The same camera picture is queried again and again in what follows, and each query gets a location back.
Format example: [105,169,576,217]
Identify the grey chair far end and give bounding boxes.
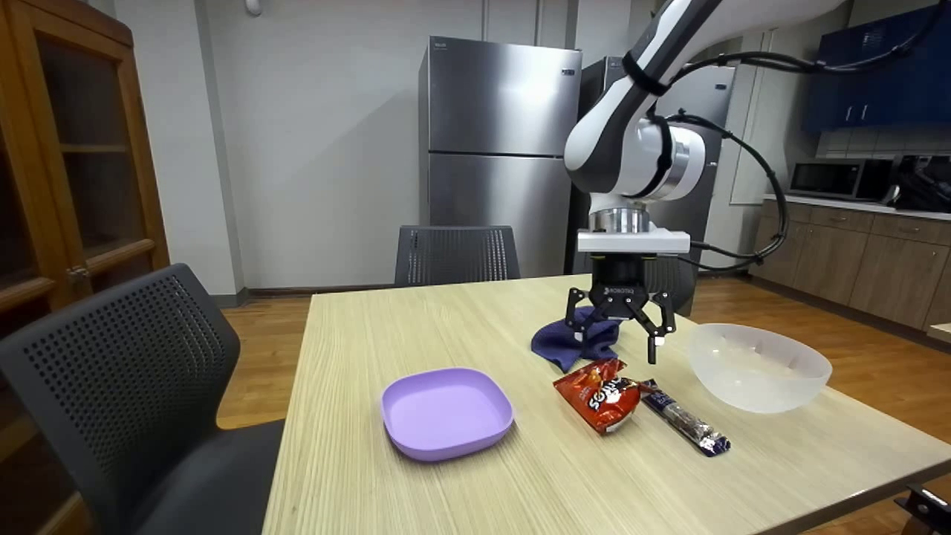
[396,227,520,285]

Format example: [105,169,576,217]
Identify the blue upper wall cabinets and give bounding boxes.
[807,7,951,133]

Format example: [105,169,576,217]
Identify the purple plastic plate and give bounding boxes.
[380,370,515,463]

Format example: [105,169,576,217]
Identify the dark blue cloth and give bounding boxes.
[529,316,618,373]

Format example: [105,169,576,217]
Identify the black microwave oven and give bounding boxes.
[790,160,893,202]

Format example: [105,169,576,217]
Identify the grey chair left side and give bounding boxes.
[0,264,282,535]

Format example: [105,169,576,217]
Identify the orange Doritos chip packet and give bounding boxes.
[555,361,643,434]

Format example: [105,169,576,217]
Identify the wooden kitchen counter cabinets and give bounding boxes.
[753,196,951,330]

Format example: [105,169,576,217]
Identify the wooden glass door cabinet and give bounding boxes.
[0,0,174,535]

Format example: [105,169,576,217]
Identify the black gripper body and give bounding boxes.
[588,254,658,319]

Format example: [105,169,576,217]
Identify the dark blue nut bar packet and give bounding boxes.
[643,380,731,457]

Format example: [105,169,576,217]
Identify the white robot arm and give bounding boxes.
[555,0,841,370]

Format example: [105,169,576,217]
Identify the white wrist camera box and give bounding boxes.
[576,228,689,255]

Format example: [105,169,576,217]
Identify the translucent white plastic bowl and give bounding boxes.
[686,324,833,417]

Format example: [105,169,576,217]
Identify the left stainless steel refrigerator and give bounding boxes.
[422,37,582,277]

